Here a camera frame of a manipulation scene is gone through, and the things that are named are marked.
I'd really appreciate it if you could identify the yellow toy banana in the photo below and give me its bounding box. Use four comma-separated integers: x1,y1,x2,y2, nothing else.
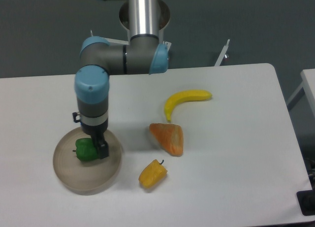
163,89,212,123

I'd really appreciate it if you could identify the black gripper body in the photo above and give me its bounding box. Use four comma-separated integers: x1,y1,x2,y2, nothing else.
72,112,108,138

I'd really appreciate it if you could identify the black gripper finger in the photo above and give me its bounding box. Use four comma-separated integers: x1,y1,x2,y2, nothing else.
94,137,109,160

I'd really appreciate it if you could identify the yellow toy pepper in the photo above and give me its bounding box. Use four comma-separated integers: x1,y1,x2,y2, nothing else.
138,160,168,189

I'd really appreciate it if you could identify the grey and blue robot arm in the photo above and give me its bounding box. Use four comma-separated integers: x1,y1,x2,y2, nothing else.
72,0,168,159

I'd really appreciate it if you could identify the orange toy bread wedge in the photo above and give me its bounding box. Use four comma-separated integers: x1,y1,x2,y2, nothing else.
149,123,184,157

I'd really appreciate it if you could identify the beige round plate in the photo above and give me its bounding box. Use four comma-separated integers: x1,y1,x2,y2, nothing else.
53,128,122,195

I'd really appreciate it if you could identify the white side table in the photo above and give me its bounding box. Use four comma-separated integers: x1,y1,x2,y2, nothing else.
286,68,315,114

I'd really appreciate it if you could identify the green toy pepper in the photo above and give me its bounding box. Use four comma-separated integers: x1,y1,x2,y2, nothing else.
72,138,99,162

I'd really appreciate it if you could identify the black device at table edge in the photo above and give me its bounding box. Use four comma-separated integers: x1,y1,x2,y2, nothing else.
296,190,315,216

